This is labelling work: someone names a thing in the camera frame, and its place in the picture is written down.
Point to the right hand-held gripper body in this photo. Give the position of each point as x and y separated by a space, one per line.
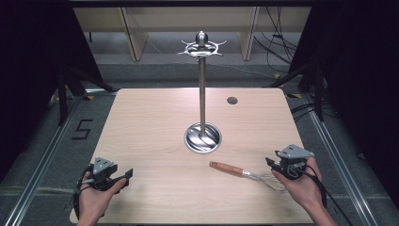
292 158

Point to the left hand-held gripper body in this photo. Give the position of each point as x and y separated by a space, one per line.
102 165

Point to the person's left hand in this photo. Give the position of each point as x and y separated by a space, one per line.
94 201

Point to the person's right hand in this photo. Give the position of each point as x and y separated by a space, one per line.
304 188

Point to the black tripod stand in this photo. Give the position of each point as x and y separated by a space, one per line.
62 97
318 91

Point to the steel utensil hanging rack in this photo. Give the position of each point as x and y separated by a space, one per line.
202 94

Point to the black curtain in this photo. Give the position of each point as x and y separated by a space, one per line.
360 78
31 62

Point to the light wooden shelf unit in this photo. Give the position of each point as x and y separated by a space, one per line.
188 19

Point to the aluminium floor rail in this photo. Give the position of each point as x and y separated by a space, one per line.
338 157
44 160

